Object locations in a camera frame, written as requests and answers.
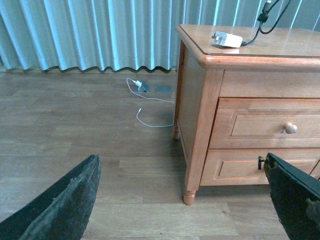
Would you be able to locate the white pleated curtain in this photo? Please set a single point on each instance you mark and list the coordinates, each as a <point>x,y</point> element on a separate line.
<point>108,34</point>

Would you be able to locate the open floor socket box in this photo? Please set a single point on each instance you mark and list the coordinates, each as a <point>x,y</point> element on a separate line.
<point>144,88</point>

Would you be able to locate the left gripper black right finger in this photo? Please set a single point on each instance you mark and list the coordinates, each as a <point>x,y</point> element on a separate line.
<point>296,198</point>

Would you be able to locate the white plug in floor socket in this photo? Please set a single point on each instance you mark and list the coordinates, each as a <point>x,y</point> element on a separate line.
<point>137,83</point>

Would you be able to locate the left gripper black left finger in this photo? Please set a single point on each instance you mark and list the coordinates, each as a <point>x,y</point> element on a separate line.
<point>62,211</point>

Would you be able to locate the wooden nightstand cabinet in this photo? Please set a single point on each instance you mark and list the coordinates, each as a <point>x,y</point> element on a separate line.
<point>284,64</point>

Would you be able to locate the closed floor socket cover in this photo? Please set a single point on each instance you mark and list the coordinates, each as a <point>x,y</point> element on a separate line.
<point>165,89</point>

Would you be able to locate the white charger plug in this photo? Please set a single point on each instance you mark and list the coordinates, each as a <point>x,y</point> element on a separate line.
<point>227,39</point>

